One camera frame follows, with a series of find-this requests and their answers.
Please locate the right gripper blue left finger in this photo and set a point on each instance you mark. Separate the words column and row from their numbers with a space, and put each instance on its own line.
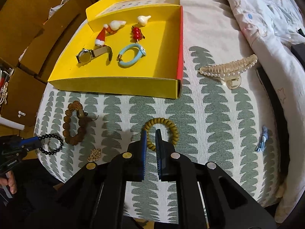
column 137, row 162

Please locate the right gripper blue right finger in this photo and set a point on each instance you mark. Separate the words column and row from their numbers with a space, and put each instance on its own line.
column 166, row 164

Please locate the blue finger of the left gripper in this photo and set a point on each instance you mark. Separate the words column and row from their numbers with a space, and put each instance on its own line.
column 29, row 143

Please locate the gold rhinestone hair clip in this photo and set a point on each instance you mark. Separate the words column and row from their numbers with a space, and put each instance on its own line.
column 94, row 155

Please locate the small blue hair clip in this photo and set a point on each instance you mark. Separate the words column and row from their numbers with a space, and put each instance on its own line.
column 262, row 140

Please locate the pearl claw hair clip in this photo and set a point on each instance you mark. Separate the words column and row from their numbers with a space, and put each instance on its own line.
column 230, row 73

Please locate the person left hand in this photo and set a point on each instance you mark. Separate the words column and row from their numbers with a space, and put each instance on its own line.
column 9, row 180

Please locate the green patterned bed sheet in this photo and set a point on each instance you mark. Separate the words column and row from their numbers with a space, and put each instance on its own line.
column 214, row 123

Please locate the yellow cardboard box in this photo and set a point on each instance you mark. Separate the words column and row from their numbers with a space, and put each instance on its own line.
column 151, row 67

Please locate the red candied berry hair clip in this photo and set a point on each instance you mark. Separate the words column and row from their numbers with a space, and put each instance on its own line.
column 137, row 34

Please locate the santa hat hair clip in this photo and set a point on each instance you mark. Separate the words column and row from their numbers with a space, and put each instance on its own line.
column 111, row 29

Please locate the wooden wardrobe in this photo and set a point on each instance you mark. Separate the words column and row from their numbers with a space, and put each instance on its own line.
column 30, row 46

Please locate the white plastic bag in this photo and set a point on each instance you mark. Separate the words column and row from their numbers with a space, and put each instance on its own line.
column 53, row 10

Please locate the white floral duvet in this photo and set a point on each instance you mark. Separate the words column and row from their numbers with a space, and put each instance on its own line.
column 271, row 28

